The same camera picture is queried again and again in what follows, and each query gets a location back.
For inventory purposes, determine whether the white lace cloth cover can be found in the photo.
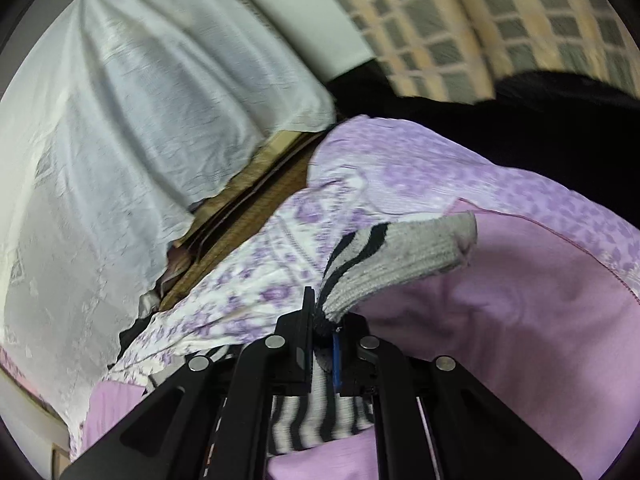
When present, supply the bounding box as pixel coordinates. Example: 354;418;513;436
1;0;335;430

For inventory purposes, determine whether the lilac fleece blanket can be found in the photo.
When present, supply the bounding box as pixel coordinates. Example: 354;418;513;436
79;199;640;480

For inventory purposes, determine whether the beige checked curtain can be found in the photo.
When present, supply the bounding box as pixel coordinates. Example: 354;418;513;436
334;0;639;103

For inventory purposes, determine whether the black grey striped knit sweater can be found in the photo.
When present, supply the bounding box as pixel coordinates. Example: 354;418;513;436
268;212;478;456

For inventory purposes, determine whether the brown wooden furniture under cover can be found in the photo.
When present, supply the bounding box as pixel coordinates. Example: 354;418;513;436
156;131;326;311

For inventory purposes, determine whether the purple floral bed sheet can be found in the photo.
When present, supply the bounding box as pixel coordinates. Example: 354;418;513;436
107;116;639;385

